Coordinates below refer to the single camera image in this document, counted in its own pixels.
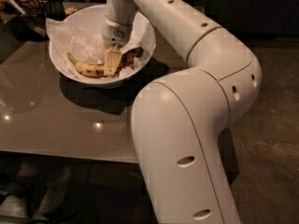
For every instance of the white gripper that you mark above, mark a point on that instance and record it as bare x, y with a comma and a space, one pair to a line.
115, 33

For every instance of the spotted yellow banana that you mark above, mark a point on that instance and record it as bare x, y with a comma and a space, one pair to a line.
87, 69

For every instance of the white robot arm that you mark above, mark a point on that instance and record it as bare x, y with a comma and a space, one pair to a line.
176, 119

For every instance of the white ceramic bowl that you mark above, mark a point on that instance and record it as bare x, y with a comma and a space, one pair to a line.
84, 16

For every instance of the white crumpled paper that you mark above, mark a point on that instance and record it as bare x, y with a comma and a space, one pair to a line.
74, 38

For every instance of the white perforated clog shoe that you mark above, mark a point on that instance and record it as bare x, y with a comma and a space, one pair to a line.
56, 191

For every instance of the white clog shoe left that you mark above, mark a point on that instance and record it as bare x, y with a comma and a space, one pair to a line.
15, 191

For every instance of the black wire basket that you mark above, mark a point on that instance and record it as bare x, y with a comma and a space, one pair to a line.
33, 13

